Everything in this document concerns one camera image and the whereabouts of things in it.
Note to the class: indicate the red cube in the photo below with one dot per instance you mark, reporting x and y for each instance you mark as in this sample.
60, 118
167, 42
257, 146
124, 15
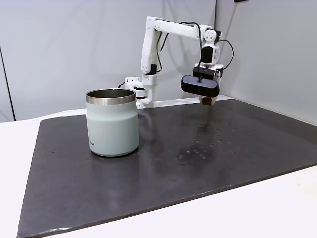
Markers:
206, 101

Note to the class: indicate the mint green steel mug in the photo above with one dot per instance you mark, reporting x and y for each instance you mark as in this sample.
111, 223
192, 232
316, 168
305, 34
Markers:
112, 131

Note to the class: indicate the black table mat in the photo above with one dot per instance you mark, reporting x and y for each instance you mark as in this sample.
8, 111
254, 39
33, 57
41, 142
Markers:
148, 186

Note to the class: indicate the black oval camera box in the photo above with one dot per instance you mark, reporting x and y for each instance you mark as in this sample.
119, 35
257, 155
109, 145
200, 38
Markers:
199, 85

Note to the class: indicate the black wall fixture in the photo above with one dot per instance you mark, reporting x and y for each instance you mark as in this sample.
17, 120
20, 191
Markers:
240, 0

